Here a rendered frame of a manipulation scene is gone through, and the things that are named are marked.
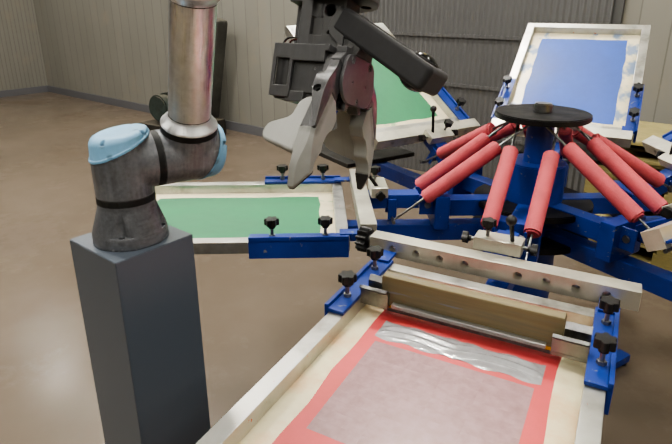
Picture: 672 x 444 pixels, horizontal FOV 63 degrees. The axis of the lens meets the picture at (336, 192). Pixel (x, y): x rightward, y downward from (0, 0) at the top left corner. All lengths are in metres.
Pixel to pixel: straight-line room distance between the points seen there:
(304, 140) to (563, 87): 2.46
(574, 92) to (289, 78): 2.39
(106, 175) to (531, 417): 0.91
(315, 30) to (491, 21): 4.70
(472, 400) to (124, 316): 0.69
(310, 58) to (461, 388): 0.80
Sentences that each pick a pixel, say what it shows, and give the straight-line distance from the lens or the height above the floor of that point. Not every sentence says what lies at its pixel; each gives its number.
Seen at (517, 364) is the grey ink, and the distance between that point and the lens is 1.24.
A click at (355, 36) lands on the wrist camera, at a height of 1.64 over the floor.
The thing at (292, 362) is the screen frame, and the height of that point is 0.99.
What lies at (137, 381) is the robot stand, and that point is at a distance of 1.27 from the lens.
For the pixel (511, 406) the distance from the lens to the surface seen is 1.15.
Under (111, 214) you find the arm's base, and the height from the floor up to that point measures 1.27.
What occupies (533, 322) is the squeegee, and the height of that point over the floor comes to 1.03.
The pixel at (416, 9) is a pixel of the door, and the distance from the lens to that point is 5.59.
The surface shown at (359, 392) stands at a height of 0.96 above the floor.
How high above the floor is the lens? 1.67
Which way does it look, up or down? 19 degrees down
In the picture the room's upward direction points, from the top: straight up
